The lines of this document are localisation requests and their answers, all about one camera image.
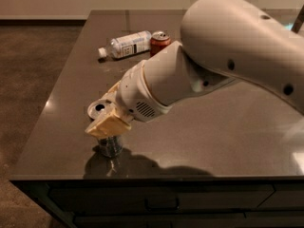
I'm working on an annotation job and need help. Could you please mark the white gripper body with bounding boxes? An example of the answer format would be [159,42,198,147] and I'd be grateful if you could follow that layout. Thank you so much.
[114,60,174,124]

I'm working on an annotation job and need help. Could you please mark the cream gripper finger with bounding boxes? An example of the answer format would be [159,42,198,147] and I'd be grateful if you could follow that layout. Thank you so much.
[85,106,131,140]
[102,82,120,102]

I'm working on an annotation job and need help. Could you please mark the silver blue redbull can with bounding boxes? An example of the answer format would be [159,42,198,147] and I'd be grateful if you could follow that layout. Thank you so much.
[87,99,123,158]

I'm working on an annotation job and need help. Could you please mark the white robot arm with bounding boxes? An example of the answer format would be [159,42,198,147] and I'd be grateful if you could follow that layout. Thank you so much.
[86,0,304,139]

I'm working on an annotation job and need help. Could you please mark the red coke can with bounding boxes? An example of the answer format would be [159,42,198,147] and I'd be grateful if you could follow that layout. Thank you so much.
[150,30,171,56]

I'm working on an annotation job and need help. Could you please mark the clear plastic water bottle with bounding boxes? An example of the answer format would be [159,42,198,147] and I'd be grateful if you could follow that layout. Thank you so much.
[98,30,151,59]

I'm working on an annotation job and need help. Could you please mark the dark cabinet drawer front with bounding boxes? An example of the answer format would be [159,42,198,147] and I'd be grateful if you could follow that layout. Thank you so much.
[49,185,274,216]

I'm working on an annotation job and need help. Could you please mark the black drawer handle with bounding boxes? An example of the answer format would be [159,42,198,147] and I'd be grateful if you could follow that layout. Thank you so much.
[144,196,180,212]

